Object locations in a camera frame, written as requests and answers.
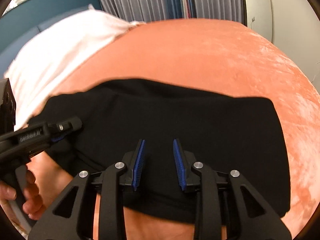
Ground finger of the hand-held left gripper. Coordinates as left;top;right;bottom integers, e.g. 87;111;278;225
44;116;83;140
29;135;64;158

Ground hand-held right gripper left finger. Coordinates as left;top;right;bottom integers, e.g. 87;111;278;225
28;139;147;240

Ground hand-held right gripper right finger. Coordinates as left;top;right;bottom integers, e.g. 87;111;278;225
173;139;293;240

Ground black pants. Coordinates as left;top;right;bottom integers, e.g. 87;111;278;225
27;79;292;224

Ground person's left hand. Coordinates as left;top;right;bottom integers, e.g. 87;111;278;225
0;169;48;222

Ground white pillow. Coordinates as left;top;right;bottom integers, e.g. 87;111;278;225
4;4;147;130

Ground blue padded headboard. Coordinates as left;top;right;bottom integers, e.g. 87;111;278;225
0;5;95;60

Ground standing mirror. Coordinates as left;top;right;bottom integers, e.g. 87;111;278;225
241;0;275;43

